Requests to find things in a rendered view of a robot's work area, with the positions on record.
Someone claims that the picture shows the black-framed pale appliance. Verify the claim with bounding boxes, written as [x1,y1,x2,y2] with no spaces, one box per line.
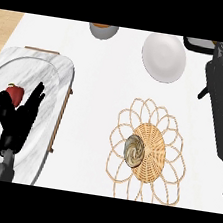
[180,35,219,56]

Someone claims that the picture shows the white plate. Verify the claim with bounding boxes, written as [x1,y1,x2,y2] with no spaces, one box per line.
[137,30,191,87]

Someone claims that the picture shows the flower-shaped wicker placemat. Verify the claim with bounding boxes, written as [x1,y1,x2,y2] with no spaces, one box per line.
[100,93,197,209]

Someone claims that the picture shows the red bell pepper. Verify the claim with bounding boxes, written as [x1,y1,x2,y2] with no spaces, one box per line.
[3,82,27,110]

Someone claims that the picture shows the white marble tiered shelf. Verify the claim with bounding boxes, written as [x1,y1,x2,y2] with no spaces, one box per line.
[0,41,81,191]

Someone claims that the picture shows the grey bowl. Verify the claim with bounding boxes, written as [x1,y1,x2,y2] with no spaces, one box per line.
[86,21,120,44]

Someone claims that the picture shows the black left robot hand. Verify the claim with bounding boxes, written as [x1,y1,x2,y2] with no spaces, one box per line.
[0,76,48,163]

